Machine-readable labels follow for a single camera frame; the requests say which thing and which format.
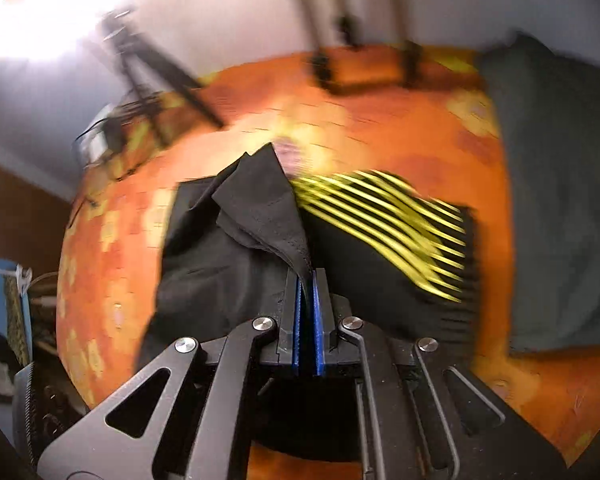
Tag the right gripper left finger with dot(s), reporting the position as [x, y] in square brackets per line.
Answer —
[285, 350]

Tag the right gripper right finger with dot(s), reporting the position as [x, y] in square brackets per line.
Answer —
[334, 355]

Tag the black sport pants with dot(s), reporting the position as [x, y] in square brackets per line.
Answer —
[406, 263]

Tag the orange floral bed sheet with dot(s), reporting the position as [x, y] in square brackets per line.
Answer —
[442, 138]

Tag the white power strip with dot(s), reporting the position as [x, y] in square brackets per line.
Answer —
[101, 140]

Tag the folded dark grey garment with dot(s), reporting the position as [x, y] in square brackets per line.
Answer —
[548, 109]

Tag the small black tripod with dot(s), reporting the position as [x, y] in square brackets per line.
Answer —
[145, 68]

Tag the tall light stand legs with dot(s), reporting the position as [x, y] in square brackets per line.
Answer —
[410, 51]

